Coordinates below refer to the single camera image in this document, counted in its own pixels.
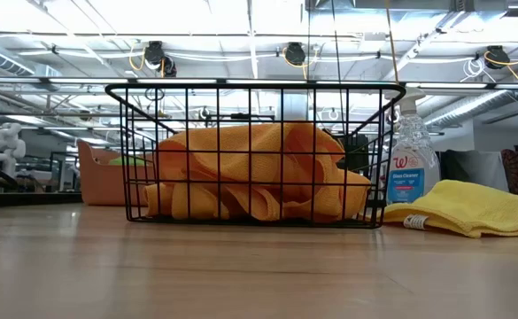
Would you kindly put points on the black office chair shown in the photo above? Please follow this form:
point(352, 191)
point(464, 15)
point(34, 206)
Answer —
point(358, 150)

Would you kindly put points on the yellow microfiber towel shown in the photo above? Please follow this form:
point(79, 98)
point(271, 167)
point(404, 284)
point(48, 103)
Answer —
point(471, 204)

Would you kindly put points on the white robot figure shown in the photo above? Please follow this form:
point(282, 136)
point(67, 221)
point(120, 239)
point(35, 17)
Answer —
point(8, 146)

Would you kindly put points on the orange microfiber towel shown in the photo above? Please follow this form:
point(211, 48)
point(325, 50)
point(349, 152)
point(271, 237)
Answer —
point(325, 177)
point(223, 150)

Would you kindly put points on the glass cleaner spray bottle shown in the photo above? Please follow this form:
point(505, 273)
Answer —
point(411, 177)

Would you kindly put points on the black aluminium table frame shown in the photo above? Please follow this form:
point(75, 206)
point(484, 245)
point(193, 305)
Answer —
point(28, 199)

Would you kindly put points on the grey chair back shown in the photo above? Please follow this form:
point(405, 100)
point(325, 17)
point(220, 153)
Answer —
point(475, 168)

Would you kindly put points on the orange plastic basket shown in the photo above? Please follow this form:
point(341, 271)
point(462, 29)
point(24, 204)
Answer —
point(99, 181)

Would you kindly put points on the green microfiber towel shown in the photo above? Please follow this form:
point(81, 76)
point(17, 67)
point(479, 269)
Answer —
point(126, 161)

